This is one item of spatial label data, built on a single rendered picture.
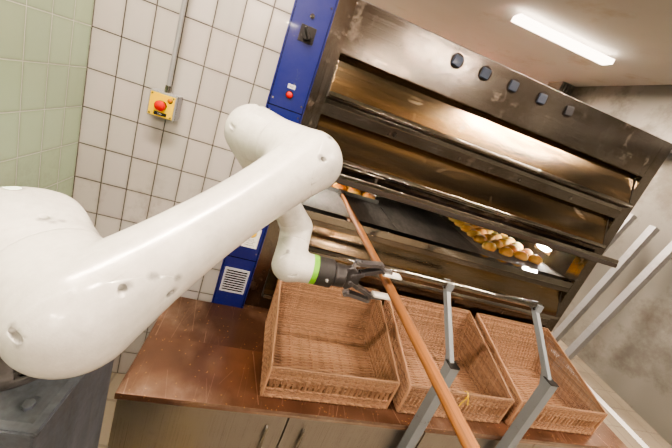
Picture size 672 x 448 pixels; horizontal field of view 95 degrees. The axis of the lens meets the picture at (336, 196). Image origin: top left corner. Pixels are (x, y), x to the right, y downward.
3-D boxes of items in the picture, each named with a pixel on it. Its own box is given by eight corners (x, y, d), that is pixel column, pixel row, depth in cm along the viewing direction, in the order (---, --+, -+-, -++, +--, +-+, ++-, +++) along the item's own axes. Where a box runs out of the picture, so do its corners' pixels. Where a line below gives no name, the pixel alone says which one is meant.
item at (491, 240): (440, 213, 247) (443, 207, 245) (489, 228, 258) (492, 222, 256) (485, 250, 190) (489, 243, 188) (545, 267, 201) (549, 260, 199)
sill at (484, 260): (288, 208, 154) (290, 201, 153) (561, 283, 196) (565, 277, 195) (287, 212, 148) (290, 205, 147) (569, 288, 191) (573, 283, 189)
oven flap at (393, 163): (308, 154, 140) (320, 113, 141) (597, 247, 182) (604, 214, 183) (309, 153, 136) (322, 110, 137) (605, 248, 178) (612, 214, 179)
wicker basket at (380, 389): (264, 311, 162) (279, 267, 155) (362, 328, 176) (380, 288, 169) (257, 398, 117) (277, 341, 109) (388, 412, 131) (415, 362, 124)
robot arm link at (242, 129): (245, 141, 58) (287, 103, 63) (202, 119, 63) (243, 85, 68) (273, 196, 72) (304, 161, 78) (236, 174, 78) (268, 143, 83)
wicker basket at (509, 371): (454, 346, 191) (474, 310, 183) (526, 359, 204) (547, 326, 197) (506, 427, 145) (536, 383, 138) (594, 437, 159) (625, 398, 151)
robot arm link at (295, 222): (242, 186, 75) (286, 186, 74) (253, 151, 82) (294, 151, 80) (281, 249, 105) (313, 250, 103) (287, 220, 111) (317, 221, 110)
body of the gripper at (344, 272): (335, 256, 101) (360, 262, 104) (326, 277, 104) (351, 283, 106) (338, 268, 95) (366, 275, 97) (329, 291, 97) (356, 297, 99)
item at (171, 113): (152, 112, 126) (157, 87, 123) (178, 120, 128) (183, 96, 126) (144, 113, 119) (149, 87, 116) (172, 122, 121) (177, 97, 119)
